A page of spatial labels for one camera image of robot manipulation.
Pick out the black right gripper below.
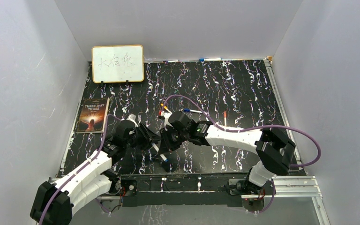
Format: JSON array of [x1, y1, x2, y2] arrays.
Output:
[[159, 125, 189, 154]]

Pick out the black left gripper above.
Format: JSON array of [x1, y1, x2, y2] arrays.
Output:
[[125, 123, 161, 151]]

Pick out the light blue capped marker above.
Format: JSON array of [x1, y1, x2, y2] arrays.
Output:
[[151, 142, 169, 163]]

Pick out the orange red pen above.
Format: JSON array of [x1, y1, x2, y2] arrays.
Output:
[[223, 111, 227, 126]]

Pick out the blue capped whiteboard marker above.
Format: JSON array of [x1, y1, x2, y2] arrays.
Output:
[[199, 58, 222, 62]]

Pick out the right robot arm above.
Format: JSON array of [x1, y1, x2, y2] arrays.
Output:
[[158, 111, 296, 195]]

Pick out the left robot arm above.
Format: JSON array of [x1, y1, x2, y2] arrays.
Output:
[[30, 119, 161, 225]]

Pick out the yellow capped marker pen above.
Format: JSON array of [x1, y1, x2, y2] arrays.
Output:
[[161, 104, 172, 113]]

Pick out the small blue capped marker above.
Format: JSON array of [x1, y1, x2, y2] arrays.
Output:
[[183, 108, 203, 114]]

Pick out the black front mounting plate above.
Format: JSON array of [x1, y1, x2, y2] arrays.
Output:
[[120, 172, 247, 207]]

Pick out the dark paperback book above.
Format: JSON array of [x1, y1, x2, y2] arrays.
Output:
[[76, 97, 110, 134]]

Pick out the small framed whiteboard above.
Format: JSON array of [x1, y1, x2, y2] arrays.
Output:
[[91, 45, 145, 83]]

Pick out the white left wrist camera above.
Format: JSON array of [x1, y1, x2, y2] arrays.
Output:
[[127, 114, 138, 127]]

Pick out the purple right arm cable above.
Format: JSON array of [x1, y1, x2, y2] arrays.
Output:
[[160, 94, 322, 214]]

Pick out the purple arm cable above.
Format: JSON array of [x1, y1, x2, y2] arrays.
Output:
[[38, 114, 123, 225], [160, 94, 322, 214]]

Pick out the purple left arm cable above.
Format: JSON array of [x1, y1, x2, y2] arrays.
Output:
[[38, 114, 123, 225]]

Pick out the aluminium front rail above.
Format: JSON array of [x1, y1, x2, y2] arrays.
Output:
[[43, 175, 323, 200]]

